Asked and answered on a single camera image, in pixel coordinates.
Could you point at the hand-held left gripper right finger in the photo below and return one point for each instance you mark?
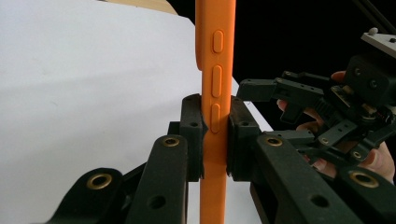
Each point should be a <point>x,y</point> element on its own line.
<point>280,186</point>

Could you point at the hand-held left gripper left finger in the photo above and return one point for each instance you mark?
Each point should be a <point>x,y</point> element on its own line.
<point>162,186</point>

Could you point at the orange phone case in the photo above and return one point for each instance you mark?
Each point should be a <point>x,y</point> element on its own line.
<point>214,18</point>

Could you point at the white table mat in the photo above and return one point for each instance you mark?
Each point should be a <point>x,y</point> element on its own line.
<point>77,77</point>

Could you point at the light wooden table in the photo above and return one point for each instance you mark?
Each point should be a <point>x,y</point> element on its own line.
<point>146,4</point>

